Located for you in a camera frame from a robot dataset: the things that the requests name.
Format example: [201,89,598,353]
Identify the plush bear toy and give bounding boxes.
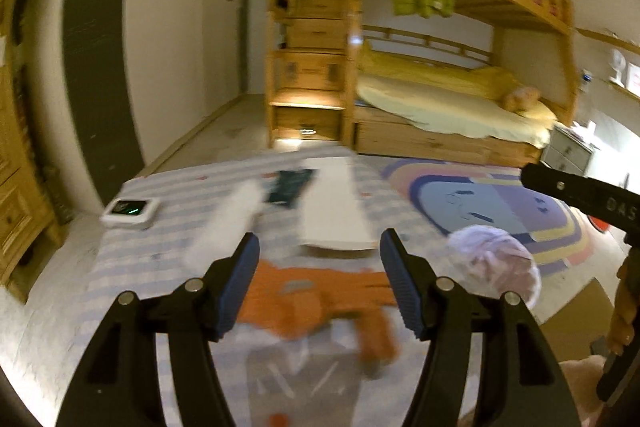
[500,86,540,113]

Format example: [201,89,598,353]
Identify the red bin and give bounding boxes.
[588,216,610,234]

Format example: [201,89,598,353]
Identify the white cardboard box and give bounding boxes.
[298,156,376,251]

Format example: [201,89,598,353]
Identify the wooden cabinet glass door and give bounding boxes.
[1,0,66,303]

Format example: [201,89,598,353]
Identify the white digital timer device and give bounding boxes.
[100,198,160,230]

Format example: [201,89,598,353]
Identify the orange plush toy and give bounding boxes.
[238,261,397,364]

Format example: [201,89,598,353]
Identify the rainbow oval rug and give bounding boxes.
[382,158,593,275]

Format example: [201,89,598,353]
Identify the brown cardboard sheet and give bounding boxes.
[540,279,613,362]

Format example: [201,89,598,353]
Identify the checkered tablecloth table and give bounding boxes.
[58,147,475,426]

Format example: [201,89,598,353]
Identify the dark teal wrapper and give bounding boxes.
[266,168,316,208]

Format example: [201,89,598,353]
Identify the white bedside table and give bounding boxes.
[539,124,594,176]

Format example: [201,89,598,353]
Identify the clear plastic bag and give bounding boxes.
[246,320,363,426]

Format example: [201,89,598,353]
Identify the white wardrobe with holes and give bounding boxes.
[24,0,241,213]

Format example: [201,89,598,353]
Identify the wooden bunk bed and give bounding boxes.
[345,0,578,167]

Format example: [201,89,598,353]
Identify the right hand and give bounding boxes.
[606,248,639,355]

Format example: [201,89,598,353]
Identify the wooden stair drawers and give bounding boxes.
[265,0,354,145]

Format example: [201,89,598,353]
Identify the pink fluffy chair right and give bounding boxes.
[560,355,605,426]

